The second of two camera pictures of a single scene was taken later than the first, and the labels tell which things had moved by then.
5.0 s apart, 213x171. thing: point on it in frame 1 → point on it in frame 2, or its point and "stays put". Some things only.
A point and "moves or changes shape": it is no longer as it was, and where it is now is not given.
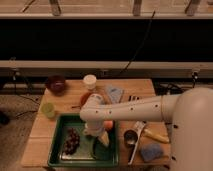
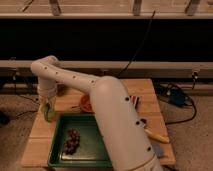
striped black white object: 133,98 stays put
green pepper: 105,139 moves or changes shape
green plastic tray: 89,152 stays put
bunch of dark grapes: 72,141 stays put
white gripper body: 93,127 → 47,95
